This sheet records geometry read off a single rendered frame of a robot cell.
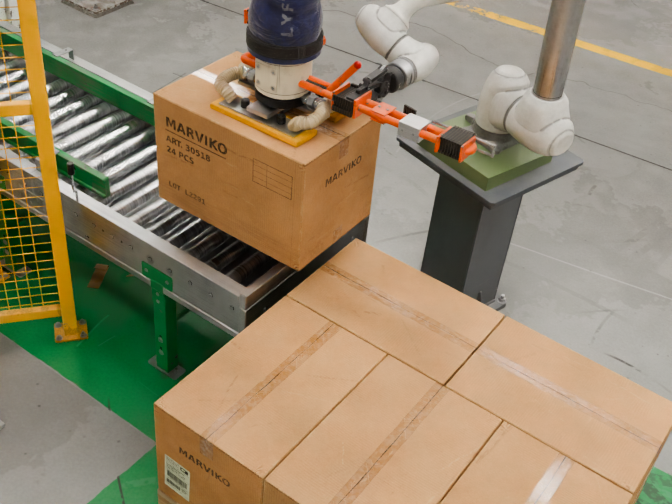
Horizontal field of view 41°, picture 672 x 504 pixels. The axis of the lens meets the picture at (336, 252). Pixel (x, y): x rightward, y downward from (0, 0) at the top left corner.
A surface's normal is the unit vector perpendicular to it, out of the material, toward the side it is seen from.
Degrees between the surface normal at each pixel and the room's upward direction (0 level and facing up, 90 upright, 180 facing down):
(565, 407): 0
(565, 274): 0
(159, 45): 0
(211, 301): 90
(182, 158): 90
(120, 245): 90
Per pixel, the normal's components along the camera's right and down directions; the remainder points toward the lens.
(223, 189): -0.59, 0.48
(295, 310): 0.09, -0.77
